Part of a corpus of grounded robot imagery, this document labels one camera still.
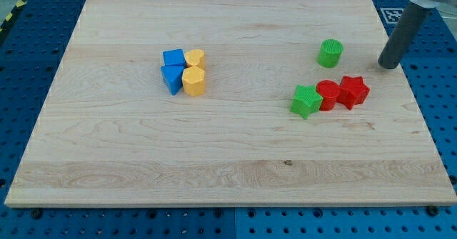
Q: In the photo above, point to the wooden board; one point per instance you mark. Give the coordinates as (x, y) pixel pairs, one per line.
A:
(111, 135)

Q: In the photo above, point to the yellow heart block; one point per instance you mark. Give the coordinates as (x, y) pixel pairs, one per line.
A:
(195, 57)

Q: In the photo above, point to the blue triangle block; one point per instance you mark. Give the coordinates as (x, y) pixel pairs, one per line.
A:
(172, 76)

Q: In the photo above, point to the red star block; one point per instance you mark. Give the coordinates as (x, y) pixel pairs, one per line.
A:
(353, 91)

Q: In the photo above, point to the blue cube block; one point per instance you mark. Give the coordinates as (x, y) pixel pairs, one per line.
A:
(174, 57)

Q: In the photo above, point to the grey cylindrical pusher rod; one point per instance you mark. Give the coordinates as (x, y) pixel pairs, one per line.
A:
(408, 25)

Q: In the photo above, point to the black white fiducial tag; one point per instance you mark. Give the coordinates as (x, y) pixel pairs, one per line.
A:
(391, 15)

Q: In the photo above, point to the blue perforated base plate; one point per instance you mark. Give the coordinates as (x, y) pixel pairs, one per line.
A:
(34, 34)

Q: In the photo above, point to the green cylinder block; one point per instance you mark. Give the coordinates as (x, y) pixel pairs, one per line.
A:
(330, 53)

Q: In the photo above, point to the yellow hexagon block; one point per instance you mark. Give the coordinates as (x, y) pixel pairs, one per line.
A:
(193, 80)

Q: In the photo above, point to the green star block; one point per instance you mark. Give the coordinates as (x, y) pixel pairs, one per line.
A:
(306, 101)

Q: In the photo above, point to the red cylinder block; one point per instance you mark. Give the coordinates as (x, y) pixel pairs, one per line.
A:
(329, 91)

